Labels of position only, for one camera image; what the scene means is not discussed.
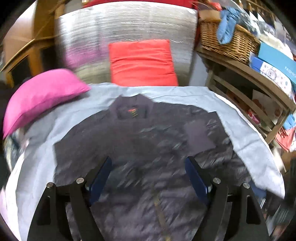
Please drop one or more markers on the dark grey jacket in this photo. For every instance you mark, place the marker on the dark grey jacket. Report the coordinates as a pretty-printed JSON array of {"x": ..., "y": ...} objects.
[{"x": 148, "y": 148}]

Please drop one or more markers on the blue cloth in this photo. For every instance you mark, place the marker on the blue cloth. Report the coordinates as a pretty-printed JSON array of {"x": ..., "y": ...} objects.
[{"x": 227, "y": 25}]

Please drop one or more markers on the wooden shelf rack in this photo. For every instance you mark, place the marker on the wooden shelf rack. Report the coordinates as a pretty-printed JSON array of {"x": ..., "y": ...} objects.
[{"x": 245, "y": 69}]

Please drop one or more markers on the red cloth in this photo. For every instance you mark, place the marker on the red cloth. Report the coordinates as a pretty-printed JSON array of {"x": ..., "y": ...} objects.
[{"x": 138, "y": 2}]

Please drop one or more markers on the blue cardboard box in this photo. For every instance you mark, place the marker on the blue cardboard box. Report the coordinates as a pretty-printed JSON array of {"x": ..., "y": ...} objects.
[{"x": 275, "y": 55}]

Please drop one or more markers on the patterned cloth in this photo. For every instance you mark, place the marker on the patterned cloth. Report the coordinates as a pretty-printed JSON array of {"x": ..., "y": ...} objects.
[{"x": 13, "y": 148}]

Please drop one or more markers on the silver foil board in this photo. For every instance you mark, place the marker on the silver foil board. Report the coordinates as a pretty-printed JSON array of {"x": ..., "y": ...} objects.
[{"x": 138, "y": 23}]

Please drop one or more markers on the wooden cabinet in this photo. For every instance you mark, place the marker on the wooden cabinet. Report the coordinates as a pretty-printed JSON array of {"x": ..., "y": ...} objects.
[{"x": 20, "y": 46}]

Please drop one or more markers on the pink pillow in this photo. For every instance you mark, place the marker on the pink pillow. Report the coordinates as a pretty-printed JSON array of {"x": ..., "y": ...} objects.
[{"x": 44, "y": 95}]

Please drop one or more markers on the red pillow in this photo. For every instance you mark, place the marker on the red pillow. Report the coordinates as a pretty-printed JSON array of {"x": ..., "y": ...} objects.
[{"x": 142, "y": 62}]

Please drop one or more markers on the white printed box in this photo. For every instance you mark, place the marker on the white printed box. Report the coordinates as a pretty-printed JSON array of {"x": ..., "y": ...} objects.
[{"x": 272, "y": 76}]

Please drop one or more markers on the white bed sheet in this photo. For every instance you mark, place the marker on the white bed sheet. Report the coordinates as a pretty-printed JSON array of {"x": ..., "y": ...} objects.
[{"x": 5, "y": 199}]

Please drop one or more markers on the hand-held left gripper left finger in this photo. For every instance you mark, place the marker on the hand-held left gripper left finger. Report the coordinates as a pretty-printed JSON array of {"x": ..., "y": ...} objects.
[{"x": 100, "y": 183}]

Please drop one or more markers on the light blue blanket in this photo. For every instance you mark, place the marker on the light blue blanket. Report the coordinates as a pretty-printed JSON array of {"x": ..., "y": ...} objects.
[{"x": 76, "y": 104}]

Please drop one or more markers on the wicker basket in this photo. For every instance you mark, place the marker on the wicker basket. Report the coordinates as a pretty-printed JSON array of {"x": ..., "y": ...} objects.
[{"x": 238, "y": 44}]

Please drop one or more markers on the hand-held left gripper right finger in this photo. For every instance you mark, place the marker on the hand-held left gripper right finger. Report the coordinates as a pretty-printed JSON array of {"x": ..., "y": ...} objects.
[{"x": 197, "y": 182}]

